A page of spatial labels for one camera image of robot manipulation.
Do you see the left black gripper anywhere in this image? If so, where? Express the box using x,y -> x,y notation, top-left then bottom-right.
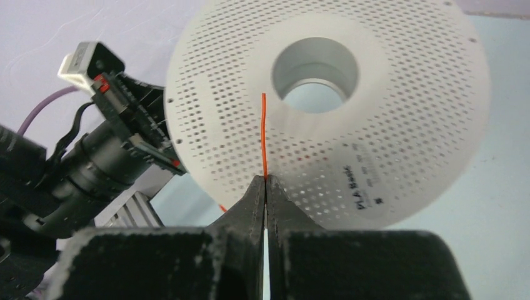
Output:
91,72 -> 187,176

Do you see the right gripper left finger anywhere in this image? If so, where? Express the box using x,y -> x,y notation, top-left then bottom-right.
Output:
45,176 -> 266,299

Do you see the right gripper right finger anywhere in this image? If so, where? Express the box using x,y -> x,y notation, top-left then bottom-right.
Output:
266,175 -> 471,299

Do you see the red thin cable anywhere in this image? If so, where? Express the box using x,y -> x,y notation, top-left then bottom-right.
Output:
218,92 -> 269,214

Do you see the white cable spool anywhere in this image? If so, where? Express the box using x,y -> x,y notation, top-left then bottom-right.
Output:
164,1 -> 491,229

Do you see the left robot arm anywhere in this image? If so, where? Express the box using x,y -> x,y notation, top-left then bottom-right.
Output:
1,72 -> 186,299

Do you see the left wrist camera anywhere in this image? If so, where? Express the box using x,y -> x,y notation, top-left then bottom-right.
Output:
57,41 -> 125,96

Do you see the aluminium frame rail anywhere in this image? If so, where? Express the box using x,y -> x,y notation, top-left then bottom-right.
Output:
94,191 -> 164,228

